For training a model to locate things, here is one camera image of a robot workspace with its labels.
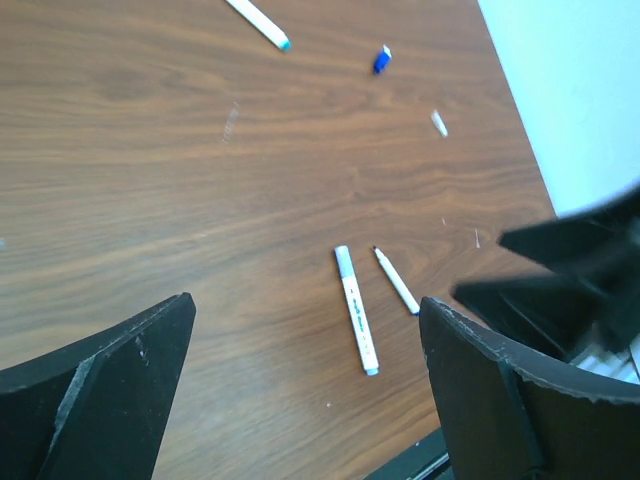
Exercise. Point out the white green-end marker pen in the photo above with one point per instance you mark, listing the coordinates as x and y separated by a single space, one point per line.
262 23

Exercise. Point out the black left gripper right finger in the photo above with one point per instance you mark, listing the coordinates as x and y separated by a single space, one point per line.
508 411

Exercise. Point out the clear pen cap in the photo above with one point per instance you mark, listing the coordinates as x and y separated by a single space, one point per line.
439 123

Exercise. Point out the black table edge rail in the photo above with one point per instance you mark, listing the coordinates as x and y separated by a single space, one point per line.
427 459

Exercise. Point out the thin white blue-end pen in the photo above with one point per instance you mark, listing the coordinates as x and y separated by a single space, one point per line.
397 282

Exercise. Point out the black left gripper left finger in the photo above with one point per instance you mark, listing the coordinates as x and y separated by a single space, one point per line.
97 408

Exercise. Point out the white purple-tip marker pen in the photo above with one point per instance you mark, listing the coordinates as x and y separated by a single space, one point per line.
357 312

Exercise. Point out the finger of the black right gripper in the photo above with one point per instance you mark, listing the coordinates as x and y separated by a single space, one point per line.
601 243
554 317

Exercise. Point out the blue pen cap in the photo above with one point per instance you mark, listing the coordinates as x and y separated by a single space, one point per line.
382 60

